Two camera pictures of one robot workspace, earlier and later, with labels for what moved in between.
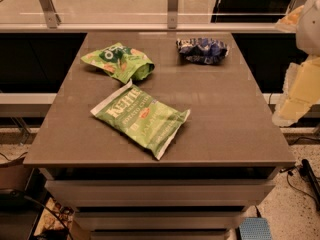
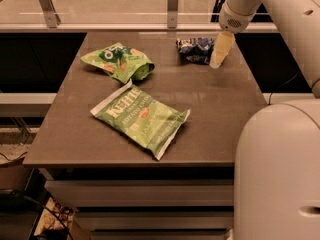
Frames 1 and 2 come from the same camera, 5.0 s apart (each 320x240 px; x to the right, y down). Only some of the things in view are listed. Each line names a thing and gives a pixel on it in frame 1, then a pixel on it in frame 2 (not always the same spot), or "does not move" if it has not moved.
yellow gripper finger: [301, 92] → [231, 22]
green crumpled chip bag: [122, 63] does not move
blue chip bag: [202, 50] does not move
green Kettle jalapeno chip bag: [145, 119] does not move
